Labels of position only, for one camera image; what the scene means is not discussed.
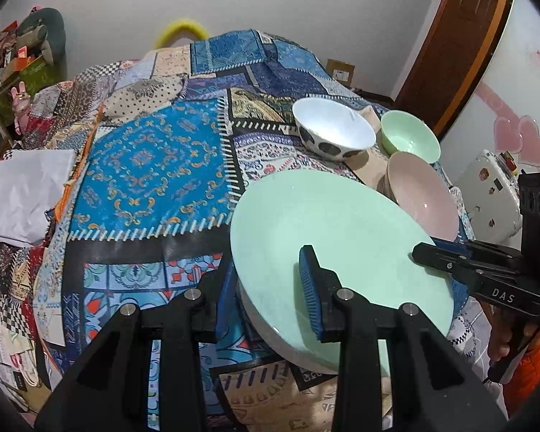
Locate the patchwork printed blanket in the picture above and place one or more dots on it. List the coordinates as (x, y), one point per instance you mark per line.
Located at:
(153, 166)

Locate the pile of colourful clutter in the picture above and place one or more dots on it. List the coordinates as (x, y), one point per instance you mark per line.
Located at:
(4, 49)

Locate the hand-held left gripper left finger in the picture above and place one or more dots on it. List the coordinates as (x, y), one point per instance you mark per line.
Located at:
(226, 306)

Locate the grey plush cushion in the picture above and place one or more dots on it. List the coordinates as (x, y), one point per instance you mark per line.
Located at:
(47, 31)

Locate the white case with stickers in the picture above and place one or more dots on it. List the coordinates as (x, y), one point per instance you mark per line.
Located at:
(486, 189)

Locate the pink bunny toy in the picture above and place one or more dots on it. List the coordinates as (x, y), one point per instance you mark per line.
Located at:
(20, 101)

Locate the person's right forearm orange sleeve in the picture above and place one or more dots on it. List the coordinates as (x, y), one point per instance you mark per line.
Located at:
(533, 373)

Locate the pink bowl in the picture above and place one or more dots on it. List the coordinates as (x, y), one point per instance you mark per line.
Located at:
(425, 198)

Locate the light green plate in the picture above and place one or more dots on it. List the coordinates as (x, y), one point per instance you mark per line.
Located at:
(342, 234)

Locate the green cardboard box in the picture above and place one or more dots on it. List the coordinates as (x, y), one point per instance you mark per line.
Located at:
(27, 83)

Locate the person's right hand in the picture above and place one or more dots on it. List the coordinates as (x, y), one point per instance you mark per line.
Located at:
(500, 342)

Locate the brown wooden door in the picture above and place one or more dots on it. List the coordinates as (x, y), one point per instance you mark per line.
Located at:
(454, 40)

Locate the brown cardboard box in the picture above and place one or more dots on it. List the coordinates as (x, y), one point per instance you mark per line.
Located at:
(342, 72)

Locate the white bowl with black dots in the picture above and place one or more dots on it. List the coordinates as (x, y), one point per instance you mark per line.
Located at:
(333, 121)

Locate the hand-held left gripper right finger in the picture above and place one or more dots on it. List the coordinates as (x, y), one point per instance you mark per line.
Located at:
(307, 292)

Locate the white folded cloth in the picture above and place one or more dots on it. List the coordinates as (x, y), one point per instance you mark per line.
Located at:
(22, 189)

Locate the yellow foam tube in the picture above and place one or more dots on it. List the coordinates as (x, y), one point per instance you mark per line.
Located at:
(184, 28)

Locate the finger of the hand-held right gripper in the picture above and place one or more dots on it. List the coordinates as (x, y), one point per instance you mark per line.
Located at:
(490, 248)
(432, 255)

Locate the pink heart wall sticker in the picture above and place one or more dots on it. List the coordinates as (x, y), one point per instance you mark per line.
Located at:
(522, 139)

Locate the light green bowl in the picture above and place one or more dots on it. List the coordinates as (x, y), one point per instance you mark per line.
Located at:
(409, 135)

